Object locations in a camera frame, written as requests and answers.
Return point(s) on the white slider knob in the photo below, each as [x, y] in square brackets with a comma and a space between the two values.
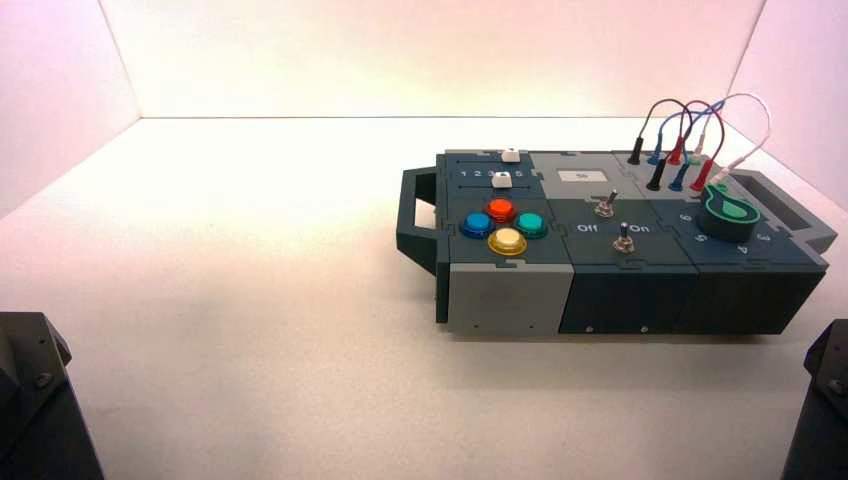
[510, 156]
[501, 180]

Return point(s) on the blue push button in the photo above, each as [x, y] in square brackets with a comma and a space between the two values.
[476, 225]

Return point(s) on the orange push button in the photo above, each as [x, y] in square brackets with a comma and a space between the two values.
[501, 210]

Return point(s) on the yellow push button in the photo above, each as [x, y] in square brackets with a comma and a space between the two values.
[507, 242]

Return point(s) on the green push button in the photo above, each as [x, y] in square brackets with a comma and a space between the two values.
[530, 224]

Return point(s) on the dark teal control box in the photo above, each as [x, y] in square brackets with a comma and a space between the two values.
[629, 291]

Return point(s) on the green rotary knob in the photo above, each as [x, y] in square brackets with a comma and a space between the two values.
[727, 218]

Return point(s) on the metal toggle switch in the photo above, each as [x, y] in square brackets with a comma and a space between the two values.
[623, 242]
[603, 206]

